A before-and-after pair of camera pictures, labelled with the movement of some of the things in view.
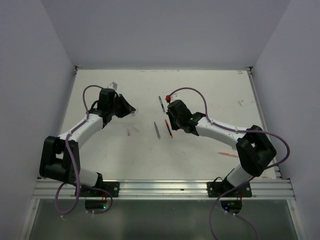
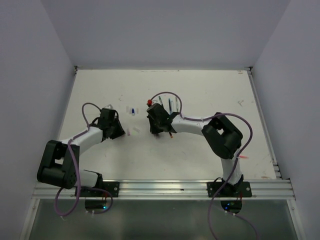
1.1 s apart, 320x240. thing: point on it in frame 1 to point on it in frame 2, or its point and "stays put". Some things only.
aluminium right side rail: (250, 70) stays put
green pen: (163, 107) stays put
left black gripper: (127, 108) to (120, 131)
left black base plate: (112, 187) stays put
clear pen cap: (137, 130) stays put
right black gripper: (174, 127) to (153, 129)
